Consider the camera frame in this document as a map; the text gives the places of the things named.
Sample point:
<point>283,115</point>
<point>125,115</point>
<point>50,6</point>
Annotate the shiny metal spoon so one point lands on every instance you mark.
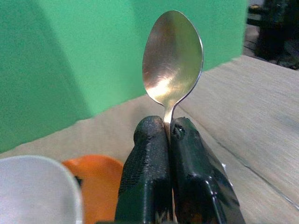
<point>171,58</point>

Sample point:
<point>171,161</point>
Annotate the dark background furniture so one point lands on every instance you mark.
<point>273,28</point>

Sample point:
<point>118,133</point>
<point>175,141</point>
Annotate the grey cup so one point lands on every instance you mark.
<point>35,191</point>

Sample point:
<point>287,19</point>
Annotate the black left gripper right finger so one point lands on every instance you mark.
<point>198,186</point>

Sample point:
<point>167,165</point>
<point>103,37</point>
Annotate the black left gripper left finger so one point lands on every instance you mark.
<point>147,177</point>

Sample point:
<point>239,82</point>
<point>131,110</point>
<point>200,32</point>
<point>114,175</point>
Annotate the orange plastic bowl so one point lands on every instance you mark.
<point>100,186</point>

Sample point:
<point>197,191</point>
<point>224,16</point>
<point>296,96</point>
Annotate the large green panel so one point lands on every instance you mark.
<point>70,58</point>

